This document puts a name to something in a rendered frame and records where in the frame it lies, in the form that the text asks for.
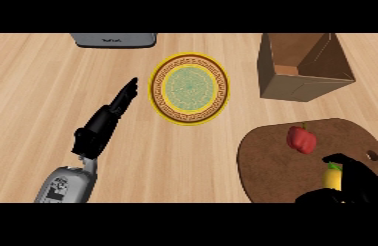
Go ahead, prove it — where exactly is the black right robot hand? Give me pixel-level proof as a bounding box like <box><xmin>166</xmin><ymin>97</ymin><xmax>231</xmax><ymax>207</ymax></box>
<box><xmin>293</xmin><ymin>152</ymin><xmax>378</xmax><ymax>204</ymax></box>

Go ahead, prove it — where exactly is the brown wooden cutting board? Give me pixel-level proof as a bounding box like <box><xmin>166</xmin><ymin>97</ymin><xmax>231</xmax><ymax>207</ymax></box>
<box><xmin>236</xmin><ymin>117</ymin><xmax>378</xmax><ymax>204</ymax></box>

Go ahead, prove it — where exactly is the open cardboard box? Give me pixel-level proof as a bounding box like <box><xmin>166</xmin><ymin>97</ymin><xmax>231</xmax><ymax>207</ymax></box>
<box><xmin>255</xmin><ymin>33</ymin><xmax>357</xmax><ymax>103</ymax></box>

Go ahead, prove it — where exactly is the red bell pepper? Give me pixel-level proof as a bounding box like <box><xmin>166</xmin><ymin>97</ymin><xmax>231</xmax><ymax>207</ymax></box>
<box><xmin>284</xmin><ymin>123</ymin><xmax>318</xmax><ymax>155</ymax></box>

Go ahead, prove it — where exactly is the yellow patterned plate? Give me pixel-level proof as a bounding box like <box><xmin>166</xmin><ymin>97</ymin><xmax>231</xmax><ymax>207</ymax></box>
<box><xmin>147</xmin><ymin>51</ymin><xmax>231</xmax><ymax>127</ymax></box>

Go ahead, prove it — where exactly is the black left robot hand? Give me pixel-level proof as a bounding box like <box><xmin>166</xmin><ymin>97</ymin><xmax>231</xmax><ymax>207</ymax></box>
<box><xmin>70</xmin><ymin>77</ymin><xmax>140</xmax><ymax>160</ymax></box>

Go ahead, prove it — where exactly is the grey appliance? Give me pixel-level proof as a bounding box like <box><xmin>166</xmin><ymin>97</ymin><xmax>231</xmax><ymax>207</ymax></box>
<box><xmin>69</xmin><ymin>33</ymin><xmax>159</xmax><ymax>50</ymax></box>

